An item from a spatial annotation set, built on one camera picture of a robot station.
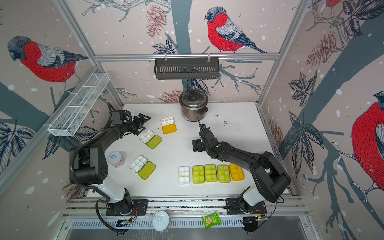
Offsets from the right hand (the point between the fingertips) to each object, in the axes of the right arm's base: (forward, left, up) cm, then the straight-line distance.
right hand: (199, 139), depth 90 cm
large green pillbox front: (-18, -7, -7) cm, 20 cm away
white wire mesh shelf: (-3, +65, +24) cm, 69 cm away
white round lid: (-42, +16, -2) cm, 45 cm away
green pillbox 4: (-18, -15, -9) cm, 25 cm away
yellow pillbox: (+16, +23, -7) cm, 29 cm away
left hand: (+10, +32, +8) cm, 34 cm away
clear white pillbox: (-19, +8, -7) cm, 22 cm away
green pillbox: (+4, +33, -7) cm, 35 cm away
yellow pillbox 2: (-17, -22, -7) cm, 28 cm away
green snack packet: (-40, -7, -6) cm, 41 cm away
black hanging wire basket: (+48, +11, +20) cm, 53 cm away
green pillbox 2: (-16, +33, -7) cm, 38 cm away
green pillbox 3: (-19, 0, -7) cm, 20 cm away
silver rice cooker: (+22, +5, +9) cm, 24 cm away
